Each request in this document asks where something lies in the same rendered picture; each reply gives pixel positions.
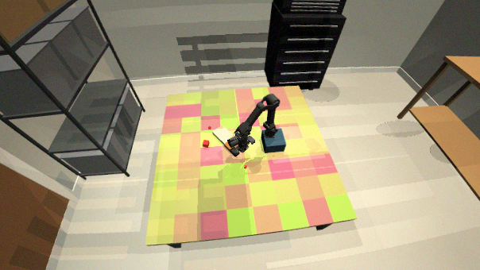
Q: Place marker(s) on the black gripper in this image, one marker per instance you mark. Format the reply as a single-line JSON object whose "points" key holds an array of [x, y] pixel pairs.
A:
{"points": [[242, 147]]}

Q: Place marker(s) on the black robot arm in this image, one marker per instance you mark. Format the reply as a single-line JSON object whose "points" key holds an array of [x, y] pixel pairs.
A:
{"points": [[270, 128]]}

